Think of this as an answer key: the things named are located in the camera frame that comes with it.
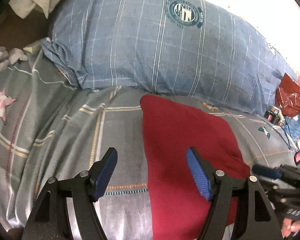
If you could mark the dark small bottle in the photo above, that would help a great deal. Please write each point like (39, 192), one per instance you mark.
(273, 115)

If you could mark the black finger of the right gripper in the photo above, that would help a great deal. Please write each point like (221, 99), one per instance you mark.
(285, 173)

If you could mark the blue plaid pillow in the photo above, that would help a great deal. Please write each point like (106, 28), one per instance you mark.
(182, 47)

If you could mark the dark red garment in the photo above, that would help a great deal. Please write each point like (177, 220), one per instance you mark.
(169, 129)

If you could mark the person's right hand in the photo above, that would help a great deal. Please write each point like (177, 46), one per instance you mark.
(289, 226)

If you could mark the grey patterned bed sheet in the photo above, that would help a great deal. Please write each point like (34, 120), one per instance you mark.
(54, 129)

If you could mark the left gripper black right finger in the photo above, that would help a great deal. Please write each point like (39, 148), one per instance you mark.
(245, 199)

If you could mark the red plastic bag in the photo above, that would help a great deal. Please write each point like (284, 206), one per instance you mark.
(287, 97)

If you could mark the blue fabric item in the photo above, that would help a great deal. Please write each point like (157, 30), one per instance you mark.
(292, 127)

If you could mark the white crumpled cloth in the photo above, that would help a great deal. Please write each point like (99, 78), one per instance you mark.
(11, 57)

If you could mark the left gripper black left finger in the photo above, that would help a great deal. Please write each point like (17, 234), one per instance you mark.
(64, 207)

